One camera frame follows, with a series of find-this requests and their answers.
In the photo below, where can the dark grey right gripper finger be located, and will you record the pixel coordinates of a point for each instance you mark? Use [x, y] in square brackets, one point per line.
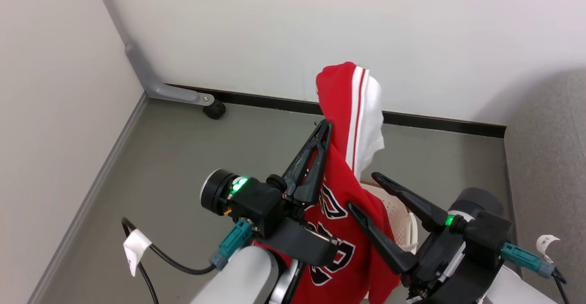
[421, 208]
[389, 253]

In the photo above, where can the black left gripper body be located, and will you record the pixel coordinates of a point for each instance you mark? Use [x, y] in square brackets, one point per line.
[297, 245]

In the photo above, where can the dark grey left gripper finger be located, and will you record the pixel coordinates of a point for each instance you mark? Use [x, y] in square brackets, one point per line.
[300, 160]
[313, 180]

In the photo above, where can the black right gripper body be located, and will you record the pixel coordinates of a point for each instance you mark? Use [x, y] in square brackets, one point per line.
[435, 258]

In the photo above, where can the red white basketball jersey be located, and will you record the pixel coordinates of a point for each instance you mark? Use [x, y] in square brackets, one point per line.
[339, 93]

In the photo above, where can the cream laundry basket brown rim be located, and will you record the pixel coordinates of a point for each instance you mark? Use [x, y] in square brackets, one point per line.
[403, 221]

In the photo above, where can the black baseboard strip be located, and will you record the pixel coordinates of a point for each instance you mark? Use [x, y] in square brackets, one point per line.
[435, 123]

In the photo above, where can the black caster wheel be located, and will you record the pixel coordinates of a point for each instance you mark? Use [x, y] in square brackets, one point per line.
[215, 110]

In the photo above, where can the grey fabric sofa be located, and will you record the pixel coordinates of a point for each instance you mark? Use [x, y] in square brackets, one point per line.
[549, 157]

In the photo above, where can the grey metal partition leg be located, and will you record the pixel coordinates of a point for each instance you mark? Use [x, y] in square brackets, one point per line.
[142, 70]

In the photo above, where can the grey skirting strip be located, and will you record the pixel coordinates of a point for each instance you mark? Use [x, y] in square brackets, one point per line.
[90, 194]

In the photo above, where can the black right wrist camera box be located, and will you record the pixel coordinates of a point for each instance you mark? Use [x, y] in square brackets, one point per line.
[487, 237]

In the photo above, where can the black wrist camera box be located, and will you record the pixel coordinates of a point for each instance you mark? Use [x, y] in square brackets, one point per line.
[256, 205]
[487, 237]

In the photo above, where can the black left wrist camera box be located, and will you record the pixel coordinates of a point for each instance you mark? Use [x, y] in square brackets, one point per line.
[256, 205]

